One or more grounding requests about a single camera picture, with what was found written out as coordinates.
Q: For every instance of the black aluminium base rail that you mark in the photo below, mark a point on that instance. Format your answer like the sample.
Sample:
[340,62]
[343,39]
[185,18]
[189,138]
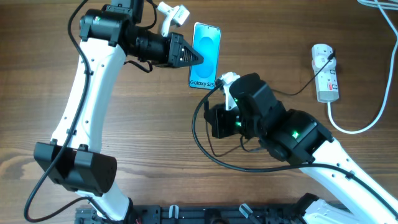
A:
[155,214]

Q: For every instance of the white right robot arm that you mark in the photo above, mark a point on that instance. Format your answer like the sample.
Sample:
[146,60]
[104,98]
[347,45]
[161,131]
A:
[252,111]

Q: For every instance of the white power strip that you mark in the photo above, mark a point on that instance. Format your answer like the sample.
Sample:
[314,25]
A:
[324,67]

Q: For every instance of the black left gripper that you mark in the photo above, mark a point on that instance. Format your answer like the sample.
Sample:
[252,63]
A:
[176,43]

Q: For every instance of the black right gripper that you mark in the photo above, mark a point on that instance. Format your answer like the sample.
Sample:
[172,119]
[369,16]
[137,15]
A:
[217,117]

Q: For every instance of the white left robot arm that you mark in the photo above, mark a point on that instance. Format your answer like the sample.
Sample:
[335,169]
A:
[109,38]

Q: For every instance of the Galaxy S25 smartphone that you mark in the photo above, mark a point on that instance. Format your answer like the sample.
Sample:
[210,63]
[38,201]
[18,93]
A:
[206,41]

